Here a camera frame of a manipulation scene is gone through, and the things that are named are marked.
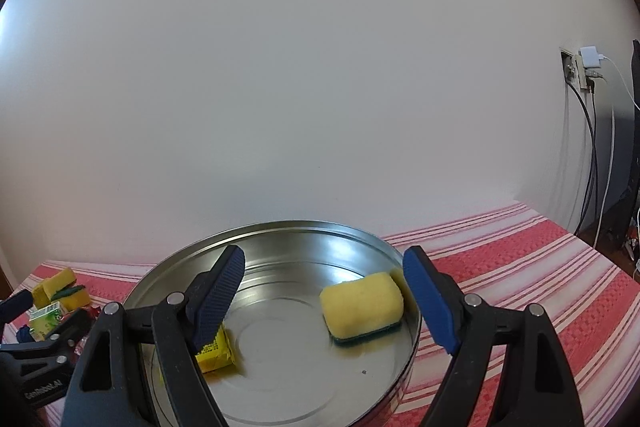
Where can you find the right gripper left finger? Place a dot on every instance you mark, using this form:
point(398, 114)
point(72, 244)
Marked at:
point(129, 349)

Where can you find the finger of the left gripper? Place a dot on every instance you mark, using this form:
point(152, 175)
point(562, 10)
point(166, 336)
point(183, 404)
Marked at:
point(15, 305)
point(55, 334)

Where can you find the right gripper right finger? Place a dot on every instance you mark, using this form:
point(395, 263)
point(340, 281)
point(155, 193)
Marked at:
point(536, 385)

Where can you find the blue cloth ball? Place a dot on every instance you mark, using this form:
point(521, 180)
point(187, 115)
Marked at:
point(24, 335)

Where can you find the large green tissue pack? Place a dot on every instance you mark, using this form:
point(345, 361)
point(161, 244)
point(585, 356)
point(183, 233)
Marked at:
point(42, 321)

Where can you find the yellow snack packet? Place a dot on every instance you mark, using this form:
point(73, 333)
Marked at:
point(217, 354)

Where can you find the yellow sponge green top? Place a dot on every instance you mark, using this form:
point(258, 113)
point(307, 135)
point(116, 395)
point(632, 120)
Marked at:
point(72, 298)

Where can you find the round butter cookie tin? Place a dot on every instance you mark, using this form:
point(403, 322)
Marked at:
point(288, 370)

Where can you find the white usb charger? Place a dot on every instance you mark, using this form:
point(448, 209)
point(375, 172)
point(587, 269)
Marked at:
point(591, 57)

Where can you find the wall power socket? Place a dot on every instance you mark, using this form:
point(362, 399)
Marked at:
point(574, 70)

